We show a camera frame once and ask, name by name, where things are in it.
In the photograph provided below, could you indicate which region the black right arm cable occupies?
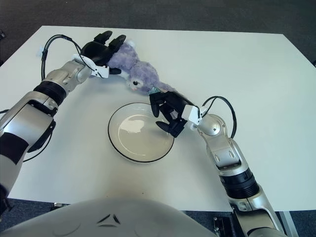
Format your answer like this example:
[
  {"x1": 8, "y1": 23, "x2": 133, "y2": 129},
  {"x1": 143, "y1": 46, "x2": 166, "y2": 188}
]
[{"x1": 202, "y1": 96, "x2": 237, "y2": 139}]

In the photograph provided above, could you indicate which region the white plate black rim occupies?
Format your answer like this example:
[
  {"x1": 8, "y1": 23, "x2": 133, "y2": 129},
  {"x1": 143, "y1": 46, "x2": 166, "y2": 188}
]
[{"x1": 108, "y1": 102, "x2": 176, "y2": 163}]

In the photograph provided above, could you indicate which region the grey robot torso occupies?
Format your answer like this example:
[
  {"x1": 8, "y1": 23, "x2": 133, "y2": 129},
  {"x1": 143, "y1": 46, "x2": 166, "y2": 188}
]
[{"x1": 0, "y1": 197, "x2": 218, "y2": 237}]

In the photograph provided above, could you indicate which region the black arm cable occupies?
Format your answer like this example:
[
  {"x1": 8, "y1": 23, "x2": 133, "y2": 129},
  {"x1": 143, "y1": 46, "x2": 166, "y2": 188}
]
[
  {"x1": 0, "y1": 34, "x2": 86, "y2": 161},
  {"x1": 202, "y1": 96, "x2": 237, "y2": 139}
]

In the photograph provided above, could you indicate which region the purple plush bunny doll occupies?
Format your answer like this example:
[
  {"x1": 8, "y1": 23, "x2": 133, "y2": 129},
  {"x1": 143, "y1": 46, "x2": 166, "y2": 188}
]
[{"x1": 106, "y1": 40, "x2": 178, "y2": 96}]

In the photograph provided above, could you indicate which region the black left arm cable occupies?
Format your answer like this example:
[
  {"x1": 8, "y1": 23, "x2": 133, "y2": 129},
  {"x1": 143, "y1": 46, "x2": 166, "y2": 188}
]
[{"x1": 0, "y1": 34, "x2": 86, "y2": 161}]

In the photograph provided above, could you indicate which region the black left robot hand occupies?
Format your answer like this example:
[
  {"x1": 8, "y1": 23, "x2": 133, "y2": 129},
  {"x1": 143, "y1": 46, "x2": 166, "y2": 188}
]
[{"x1": 81, "y1": 31, "x2": 127, "y2": 75}]

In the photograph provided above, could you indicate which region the grey metal table leg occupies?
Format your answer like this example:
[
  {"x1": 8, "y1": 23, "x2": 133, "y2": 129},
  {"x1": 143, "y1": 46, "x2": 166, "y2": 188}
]
[{"x1": 278, "y1": 211, "x2": 300, "y2": 235}]

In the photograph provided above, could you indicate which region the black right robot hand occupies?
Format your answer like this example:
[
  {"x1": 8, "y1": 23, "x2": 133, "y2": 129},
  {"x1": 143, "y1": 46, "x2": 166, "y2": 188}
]
[{"x1": 149, "y1": 90, "x2": 196, "y2": 138}]

